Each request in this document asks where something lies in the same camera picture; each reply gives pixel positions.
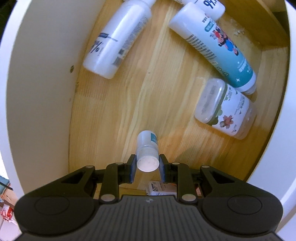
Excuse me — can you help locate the white bottle percent label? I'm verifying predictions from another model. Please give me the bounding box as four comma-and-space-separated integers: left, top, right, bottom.
83, 1, 155, 79

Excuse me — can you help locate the white open lower drawer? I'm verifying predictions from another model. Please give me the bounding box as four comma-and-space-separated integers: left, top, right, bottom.
0, 0, 296, 232

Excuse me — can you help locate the small white pill bottle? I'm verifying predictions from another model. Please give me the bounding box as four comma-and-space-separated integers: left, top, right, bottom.
136, 130, 159, 172

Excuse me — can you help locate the clear flower label jar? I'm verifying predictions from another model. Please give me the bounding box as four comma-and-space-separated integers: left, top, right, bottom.
194, 78, 257, 140

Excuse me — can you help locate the white spray bottle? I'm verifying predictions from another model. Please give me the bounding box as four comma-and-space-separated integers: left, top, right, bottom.
172, 0, 226, 22

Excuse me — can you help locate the teal white cartoon tube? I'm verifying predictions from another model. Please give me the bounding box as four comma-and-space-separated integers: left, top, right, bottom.
169, 3, 256, 95

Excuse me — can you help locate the small white red box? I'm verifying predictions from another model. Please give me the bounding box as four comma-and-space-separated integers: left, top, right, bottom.
146, 180, 177, 196

